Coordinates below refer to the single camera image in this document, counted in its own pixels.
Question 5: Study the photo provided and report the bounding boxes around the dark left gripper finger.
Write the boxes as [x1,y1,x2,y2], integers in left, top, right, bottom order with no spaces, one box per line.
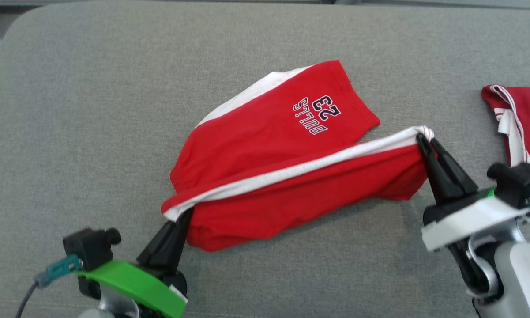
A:
[163,207,195,273]
[136,220,180,266]

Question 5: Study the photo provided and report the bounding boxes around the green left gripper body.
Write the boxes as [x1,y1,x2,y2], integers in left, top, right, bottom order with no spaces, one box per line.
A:
[75,259,189,318]

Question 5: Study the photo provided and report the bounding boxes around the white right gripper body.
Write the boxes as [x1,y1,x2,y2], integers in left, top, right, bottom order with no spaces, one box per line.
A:
[420,189,530,292]

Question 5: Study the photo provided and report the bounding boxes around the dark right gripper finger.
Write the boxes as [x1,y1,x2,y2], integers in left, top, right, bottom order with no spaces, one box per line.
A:
[431,139,480,197]
[416,133,458,205]

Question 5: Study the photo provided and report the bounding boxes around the red Bulls 23 shorts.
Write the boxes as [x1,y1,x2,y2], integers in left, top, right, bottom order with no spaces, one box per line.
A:
[161,60,436,253]

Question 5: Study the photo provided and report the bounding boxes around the left cable with teal connector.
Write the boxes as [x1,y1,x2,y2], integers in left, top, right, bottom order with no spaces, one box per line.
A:
[15,254,83,318]

